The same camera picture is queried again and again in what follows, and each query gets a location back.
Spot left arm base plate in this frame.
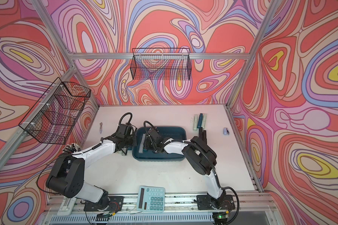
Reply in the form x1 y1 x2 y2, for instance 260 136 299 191
84 196 124 213

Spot grey pruning pliers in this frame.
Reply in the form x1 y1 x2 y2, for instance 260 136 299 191
138 134 146 154

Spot mint green calculator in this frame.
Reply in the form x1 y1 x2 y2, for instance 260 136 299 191
137 186 165 213

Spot black wire basket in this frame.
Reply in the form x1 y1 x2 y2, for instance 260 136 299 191
130 47 192 81
18 78 91 144

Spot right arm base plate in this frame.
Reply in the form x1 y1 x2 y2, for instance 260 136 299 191
194 195 236 211

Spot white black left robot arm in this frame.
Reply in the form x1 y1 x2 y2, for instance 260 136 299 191
46 122 137 211

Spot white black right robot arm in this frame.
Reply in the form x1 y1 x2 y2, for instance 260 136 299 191
144 128 226 209

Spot bundle of pens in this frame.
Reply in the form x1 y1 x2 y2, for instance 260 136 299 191
62 143 81 154

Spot teal plastic storage box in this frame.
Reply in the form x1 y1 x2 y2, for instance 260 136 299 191
131 126 186 162

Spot left black wire basket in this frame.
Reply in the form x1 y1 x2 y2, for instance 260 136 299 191
18 78 91 144

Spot light green pliers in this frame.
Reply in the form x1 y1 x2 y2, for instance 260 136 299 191
201 113 207 129
193 114 199 131

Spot back black wire basket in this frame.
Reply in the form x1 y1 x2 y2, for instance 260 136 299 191
130 47 192 81

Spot black pruning pliers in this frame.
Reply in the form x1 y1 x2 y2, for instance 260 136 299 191
199 127 207 143

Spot white vented cable duct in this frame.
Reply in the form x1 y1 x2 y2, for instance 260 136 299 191
42 212 214 225

